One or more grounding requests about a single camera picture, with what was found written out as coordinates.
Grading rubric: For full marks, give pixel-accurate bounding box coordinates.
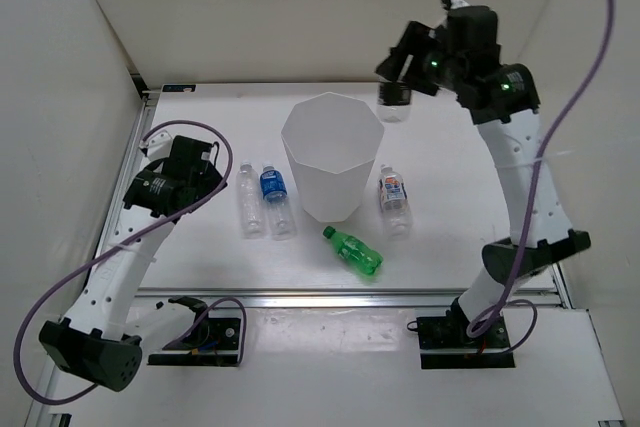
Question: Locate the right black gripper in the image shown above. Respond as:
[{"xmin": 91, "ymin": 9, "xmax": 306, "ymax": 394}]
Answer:
[{"xmin": 376, "ymin": 22, "xmax": 466, "ymax": 98}]

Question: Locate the black label plastic bottle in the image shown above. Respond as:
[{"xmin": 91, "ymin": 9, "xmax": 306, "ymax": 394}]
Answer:
[{"xmin": 377, "ymin": 81, "xmax": 412, "ymax": 123}]

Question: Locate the clear unlabeled plastic bottle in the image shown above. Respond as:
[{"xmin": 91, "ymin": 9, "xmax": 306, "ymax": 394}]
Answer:
[{"xmin": 236, "ymin": 161, "xmax": 265, "ymax": 239}]

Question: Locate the blue label plastic bottle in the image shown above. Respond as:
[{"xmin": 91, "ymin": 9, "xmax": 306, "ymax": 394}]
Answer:
[{"xmin": 259, "ymin": 162, "xmax": 296, "ymax": 240}]

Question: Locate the white orange label bottle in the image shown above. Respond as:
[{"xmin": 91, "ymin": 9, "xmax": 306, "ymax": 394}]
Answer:
[{"xmin": 377, "ymin": 164, "xmax": 413, "ymax": 240}]

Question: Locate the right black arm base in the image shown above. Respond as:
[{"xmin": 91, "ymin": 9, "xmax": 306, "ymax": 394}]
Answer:
[{"xmin": 407, "ymin": 317, "xmax": 515, "ymax": 370}]

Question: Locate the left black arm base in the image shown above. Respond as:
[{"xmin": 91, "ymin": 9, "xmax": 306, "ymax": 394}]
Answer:
[{"xmin": 147, "ymin": 296, "xmax": 248, "ymax": 368}]

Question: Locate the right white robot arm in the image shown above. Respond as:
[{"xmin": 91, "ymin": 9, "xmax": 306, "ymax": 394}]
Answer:
[{"xmin": 375, "ymin": 6, "xmax": 591, "ymax": 347}]

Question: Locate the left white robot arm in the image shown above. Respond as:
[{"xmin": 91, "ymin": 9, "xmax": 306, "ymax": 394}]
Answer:
[{"xmin": 39, "ymin": 129, "xmax": 228, "ymax": 392}]

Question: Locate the white octagonal plastic bin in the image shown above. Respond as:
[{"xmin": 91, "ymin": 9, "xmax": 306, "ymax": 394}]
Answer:
[{"xmin": 281, "ymin": 92, "xmax": 384, "ymax": 223}]

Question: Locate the green plastic soda bottle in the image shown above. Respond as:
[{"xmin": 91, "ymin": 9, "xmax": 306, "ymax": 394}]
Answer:
[{"xmin": 322, "ymin": 226, "xmax": 383, "ymax": 278}]

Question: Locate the left aluminium side rail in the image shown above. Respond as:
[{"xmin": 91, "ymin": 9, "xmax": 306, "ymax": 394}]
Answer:
[{"xmin": 94, "ymin": 73, "xmax": 157, "ymax": 256}]

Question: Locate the aluminium front rail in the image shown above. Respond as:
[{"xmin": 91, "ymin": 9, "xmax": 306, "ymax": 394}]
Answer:
[{"xmin": 132, "ymin": 288, "xmax": 564, "ymax": 309}]

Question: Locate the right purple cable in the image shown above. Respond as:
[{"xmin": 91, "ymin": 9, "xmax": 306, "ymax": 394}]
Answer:
[{"xmin": 442, "ymin": 0, "xmax": 615, "ymax": 359}]

